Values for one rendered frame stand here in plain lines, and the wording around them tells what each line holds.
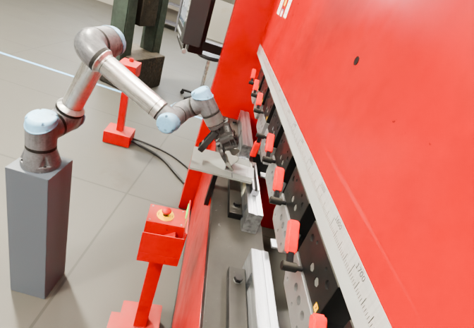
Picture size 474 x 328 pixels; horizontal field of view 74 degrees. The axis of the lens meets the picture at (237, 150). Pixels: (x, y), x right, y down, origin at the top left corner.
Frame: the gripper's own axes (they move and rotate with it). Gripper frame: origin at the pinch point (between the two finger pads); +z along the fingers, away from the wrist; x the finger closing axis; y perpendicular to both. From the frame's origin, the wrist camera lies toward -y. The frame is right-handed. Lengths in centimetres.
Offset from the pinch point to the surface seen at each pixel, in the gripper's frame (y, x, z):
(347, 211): 36, -76, -23
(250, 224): 3.6, -23.2, 15.0
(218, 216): -8.4, -18.5, 10.3
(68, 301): -109, -11, 39
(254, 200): 6.6, -14.6, 10.9
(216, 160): -5.5, 1.7, -3.6
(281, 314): 10, -55, 25
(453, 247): 44, -93, -30
